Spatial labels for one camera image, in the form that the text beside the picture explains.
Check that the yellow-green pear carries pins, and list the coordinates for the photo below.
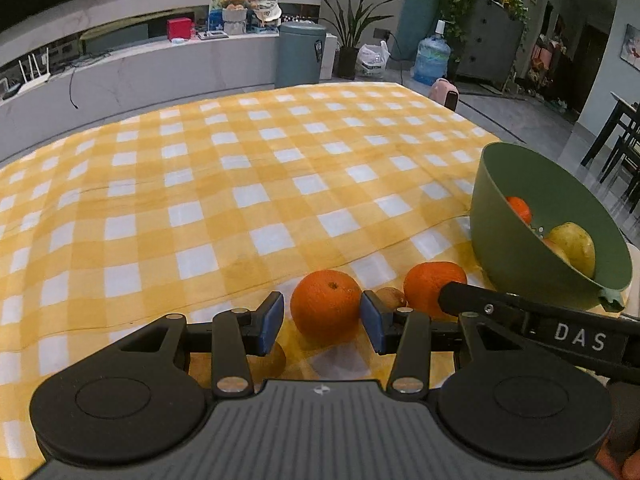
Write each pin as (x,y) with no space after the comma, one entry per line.
(576,243)

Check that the blue water jug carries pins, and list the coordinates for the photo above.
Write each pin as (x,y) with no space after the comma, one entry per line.
(432,57)

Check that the yellow checkered tablecloth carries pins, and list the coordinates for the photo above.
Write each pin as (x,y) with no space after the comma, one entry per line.
(207,206)

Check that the green colander bowl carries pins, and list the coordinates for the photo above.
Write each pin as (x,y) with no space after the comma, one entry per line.
(512,254)

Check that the white plastic bag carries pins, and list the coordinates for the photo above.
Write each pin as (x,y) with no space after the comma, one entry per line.
(372,59)

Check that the right hand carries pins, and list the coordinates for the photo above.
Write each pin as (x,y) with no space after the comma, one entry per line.
(619,454)

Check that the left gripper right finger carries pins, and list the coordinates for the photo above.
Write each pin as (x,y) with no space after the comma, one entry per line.
(405,333)

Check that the white curved tv cabinet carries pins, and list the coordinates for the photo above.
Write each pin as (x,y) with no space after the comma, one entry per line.
(133,79)

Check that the dark green cabinet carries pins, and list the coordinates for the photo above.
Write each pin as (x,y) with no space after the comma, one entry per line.
(492,38)

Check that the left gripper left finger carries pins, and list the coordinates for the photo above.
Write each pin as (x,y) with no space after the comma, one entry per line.
(237,334)

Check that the brown kiwi fruit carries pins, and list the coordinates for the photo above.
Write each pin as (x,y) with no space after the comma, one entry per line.
(392,298)

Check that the white wifi router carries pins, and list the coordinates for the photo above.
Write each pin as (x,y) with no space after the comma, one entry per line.
(35,68)

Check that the pink small heater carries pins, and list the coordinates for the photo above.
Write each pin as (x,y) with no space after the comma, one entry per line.
(444,93)

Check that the potted green plant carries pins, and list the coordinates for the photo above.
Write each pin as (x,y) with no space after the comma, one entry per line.
(350,22)

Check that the red box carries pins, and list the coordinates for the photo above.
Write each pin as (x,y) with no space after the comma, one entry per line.
(179,28)

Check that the orange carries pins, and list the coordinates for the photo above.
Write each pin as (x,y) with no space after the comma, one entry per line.
(424,282)
(325,307)

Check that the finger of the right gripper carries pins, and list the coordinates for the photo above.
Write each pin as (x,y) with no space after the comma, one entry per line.
(504,308)

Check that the grey-green trash bin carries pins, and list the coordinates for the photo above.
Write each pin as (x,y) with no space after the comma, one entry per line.
(299,54)

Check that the small orange mandarin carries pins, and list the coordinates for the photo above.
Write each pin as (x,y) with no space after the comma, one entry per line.
(521,208)

